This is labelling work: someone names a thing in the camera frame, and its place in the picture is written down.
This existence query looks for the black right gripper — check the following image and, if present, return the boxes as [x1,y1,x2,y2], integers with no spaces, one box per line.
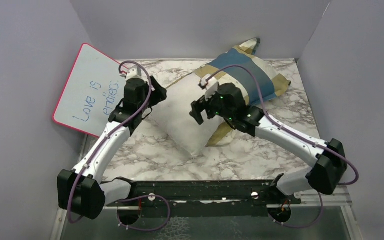
[189,88,235,126]

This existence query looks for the blue beige checked pillowcase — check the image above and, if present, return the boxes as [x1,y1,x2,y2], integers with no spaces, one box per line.
[165,37,292,148]

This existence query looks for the white pillow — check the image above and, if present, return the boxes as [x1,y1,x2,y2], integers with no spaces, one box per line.
[149,73,235,157]

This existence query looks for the pink framed whiteboard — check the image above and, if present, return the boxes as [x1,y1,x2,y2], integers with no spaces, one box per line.
[52,43,127,137]

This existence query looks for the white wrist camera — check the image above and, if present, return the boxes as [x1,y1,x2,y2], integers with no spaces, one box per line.
[198,74,219,101]
[125,66,145,82]

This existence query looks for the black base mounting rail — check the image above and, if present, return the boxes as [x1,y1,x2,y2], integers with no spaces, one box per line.
[106,177,301,219]

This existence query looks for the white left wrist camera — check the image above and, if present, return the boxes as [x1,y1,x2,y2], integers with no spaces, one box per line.
[125,66,145,82]

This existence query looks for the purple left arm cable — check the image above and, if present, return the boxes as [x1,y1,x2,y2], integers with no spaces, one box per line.
[66,60,172,232]

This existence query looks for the aluminium frame rail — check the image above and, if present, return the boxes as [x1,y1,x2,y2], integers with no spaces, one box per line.
[50,193,363,240]

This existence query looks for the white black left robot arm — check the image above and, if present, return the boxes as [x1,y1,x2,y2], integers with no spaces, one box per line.
[57,76,167,220]

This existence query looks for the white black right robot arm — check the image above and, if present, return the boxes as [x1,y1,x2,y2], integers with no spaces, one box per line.
[189,83,348,204]

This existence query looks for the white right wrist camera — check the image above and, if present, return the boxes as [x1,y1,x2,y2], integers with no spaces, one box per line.
[198,74,219,101]

